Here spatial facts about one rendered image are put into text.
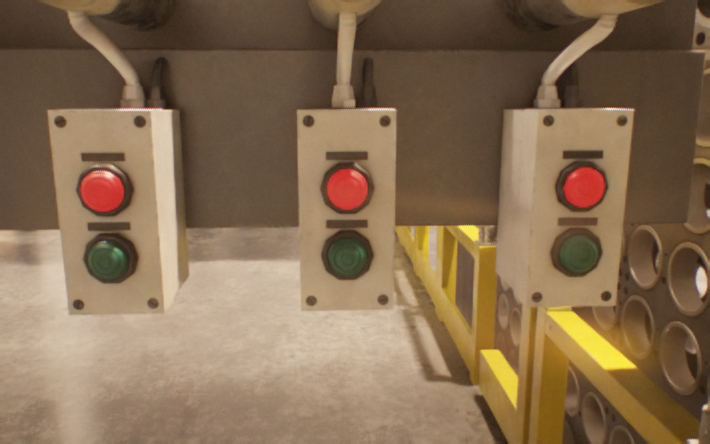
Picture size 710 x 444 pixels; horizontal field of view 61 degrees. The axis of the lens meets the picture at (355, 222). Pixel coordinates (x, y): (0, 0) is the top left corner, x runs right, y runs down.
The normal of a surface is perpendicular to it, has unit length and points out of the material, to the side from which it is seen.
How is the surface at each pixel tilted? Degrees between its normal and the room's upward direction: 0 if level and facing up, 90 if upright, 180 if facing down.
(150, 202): 90
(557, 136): 90
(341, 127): 90
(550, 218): 90
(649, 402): 0
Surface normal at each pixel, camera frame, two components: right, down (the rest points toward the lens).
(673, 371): 0.03, -0.65
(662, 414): 0.00, -0.98
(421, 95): 0.05, 0.21
